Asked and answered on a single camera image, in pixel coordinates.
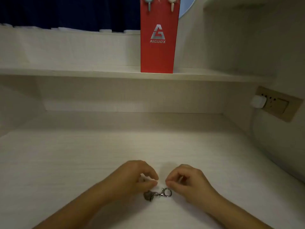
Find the white round hook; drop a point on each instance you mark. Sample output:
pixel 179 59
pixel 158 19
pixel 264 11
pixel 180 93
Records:
pixel 172 2

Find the person's left hand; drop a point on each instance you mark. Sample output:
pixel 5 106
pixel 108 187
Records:
pixel 129 178

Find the beige wall socket panel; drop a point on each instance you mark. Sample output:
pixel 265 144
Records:
pixel 277 103

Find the person's right hand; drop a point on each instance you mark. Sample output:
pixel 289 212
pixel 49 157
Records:
pixel 190 186

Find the white plug adapter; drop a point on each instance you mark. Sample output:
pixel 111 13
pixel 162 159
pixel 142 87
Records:
pixel 258 101

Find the white wooden shelf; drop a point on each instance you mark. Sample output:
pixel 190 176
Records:
pixel 95 71

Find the window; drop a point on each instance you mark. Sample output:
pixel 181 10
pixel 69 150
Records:
pixel 187 5

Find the person's left forearm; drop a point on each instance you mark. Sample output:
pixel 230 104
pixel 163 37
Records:
pixel 78 209

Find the blue round hook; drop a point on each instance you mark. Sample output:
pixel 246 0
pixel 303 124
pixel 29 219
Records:
pixel 149 2

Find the navy and white curtain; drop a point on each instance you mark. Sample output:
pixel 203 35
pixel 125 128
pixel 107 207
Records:
pixel 69 13

